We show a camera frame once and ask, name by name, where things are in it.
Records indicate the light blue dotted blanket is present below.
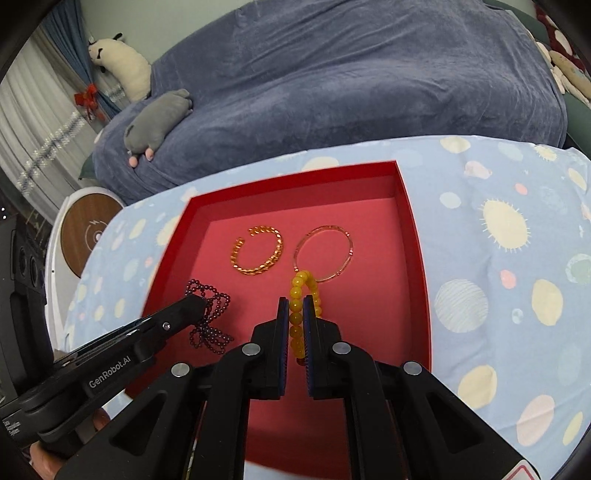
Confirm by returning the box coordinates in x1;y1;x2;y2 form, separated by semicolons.
62;134;591;480

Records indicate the green sofa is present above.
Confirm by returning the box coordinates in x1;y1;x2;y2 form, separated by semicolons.
78;0;591;182

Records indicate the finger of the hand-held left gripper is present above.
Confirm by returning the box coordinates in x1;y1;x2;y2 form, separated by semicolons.
99;294;208;358

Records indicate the blue curtain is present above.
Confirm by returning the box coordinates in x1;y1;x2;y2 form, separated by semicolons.
48;0;123;123

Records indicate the white plush toy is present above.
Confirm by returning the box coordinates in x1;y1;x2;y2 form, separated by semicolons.
88;33;153;102

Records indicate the white wood-top side table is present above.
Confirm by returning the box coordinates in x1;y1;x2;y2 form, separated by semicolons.
46;187;125;352

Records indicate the thin rose gold bangle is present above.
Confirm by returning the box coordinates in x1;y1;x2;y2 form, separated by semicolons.
294;224;355;282

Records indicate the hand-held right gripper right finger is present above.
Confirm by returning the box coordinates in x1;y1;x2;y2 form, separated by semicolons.
302;295;543;480

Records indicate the red bow tieback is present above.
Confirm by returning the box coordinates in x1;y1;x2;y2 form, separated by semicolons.
74;83;100;121

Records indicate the dark garnet bead bracelet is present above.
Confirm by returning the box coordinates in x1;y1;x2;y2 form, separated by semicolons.
185;278;237;354

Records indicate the person's left hand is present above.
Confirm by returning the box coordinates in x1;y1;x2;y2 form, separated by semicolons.
28;406;112;480

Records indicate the red monkey plush toy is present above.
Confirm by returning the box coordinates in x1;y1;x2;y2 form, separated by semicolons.
536;4;585;70

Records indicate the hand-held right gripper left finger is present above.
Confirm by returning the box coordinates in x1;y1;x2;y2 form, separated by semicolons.
53;298;290;480

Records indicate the amber round bead bracelet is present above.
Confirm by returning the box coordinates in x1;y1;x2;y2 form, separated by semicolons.
288;271;324;365

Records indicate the cream plush toy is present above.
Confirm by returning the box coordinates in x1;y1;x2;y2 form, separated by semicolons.
536;41;591;107

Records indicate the black speaker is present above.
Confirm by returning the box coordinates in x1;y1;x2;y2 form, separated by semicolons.
0;222;54;402

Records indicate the white sheer curtain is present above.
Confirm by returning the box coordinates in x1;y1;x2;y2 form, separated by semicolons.
0;23;112;204

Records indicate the grey plush toy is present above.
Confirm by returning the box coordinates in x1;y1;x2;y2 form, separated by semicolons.
124;89;194;168

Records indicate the red cardboard box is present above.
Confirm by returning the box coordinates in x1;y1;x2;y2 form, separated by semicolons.
124;160;434;467

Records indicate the blue-grey sofa cover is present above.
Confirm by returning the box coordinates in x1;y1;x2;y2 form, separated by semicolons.
92;0;568;204

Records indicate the gold twisted bangle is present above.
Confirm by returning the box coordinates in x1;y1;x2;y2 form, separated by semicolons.
229;226;284;277

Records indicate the silver tinsel garland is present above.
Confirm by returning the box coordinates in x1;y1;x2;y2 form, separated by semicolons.
17;88;125;190

